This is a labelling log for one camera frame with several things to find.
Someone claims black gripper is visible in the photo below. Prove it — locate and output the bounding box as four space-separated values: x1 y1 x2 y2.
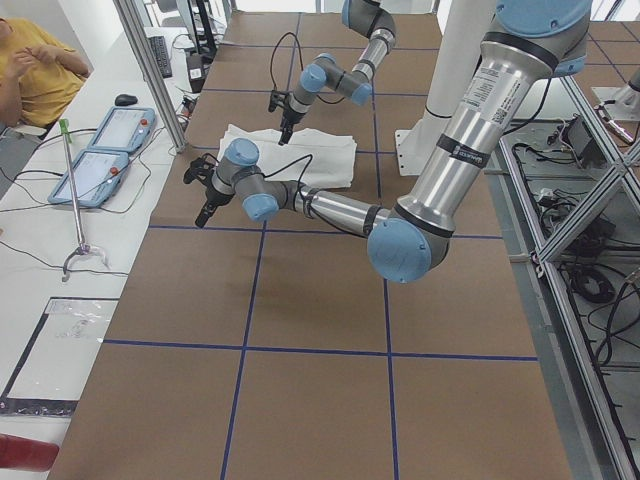
195 184 234 228
278 107 303 145

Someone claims white long-sleeve printed shirt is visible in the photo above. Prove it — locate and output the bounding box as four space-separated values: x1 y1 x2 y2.
220 124 357 189

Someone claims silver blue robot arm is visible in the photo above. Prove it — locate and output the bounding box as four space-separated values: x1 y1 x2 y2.
269 0 396 145
184 1 591 283

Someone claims blue teach pendant far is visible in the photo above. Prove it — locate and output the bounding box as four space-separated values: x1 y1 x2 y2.
89 106 156 154

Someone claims blue teach pendant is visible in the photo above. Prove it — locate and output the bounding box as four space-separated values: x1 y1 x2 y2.
72 149 129 208
89 106 156 154

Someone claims blue teach pendant near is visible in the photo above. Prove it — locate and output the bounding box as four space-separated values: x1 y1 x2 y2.
72 149 129 208

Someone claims grabber reach tool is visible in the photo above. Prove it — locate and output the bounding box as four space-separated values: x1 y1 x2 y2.
58 119 109 282

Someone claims black computer mouse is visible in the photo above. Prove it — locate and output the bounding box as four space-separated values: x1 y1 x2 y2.
114 94 138 107

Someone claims black keyboard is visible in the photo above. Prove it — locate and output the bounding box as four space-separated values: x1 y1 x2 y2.
147 36 173 78

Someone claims person in yellow shirt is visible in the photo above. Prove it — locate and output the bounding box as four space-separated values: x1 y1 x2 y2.
1 18 90 130

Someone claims clear plastic bag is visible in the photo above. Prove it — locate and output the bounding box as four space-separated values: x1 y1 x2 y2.
1 297 118 418

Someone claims red cylinder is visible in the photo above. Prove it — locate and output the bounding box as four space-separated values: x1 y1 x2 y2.
1 434 60 472

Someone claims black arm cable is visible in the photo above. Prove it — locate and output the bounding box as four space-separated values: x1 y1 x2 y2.
269 32 307 94
259 153 316 206

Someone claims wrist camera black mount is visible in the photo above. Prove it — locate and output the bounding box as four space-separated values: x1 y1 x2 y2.
183 153 219 186
268 89 290 113

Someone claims aluminium frame post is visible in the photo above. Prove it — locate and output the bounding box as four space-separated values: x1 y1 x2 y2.
113 0 187 153

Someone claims aluminium frame rail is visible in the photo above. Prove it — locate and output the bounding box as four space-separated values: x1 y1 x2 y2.
490 78 639 479

